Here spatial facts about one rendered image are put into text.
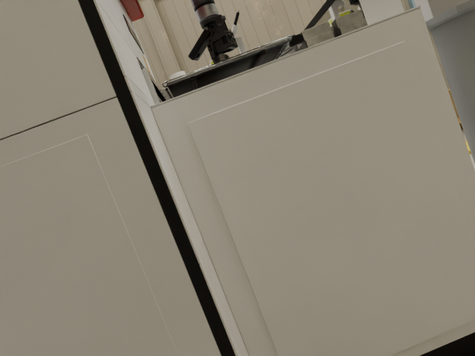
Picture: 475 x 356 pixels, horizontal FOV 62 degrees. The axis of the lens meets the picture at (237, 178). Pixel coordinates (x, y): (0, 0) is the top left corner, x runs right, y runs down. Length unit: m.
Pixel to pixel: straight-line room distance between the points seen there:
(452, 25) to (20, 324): 1.31
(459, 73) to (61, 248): 1.19
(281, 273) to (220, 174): 0.25
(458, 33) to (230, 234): 0.92
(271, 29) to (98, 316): 7.58
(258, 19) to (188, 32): 1.42
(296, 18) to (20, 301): 7.62
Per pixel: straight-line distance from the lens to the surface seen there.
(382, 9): 1.05
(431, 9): 1.40
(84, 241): 0.68
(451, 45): 1.41
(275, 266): 0.88
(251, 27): 8.12
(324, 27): 1.19
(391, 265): 0.96
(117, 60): 0.68
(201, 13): 1.44
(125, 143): 0.65
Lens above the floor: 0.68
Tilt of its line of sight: 4 degrees down
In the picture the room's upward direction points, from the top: 21 degrees counter-clockwise
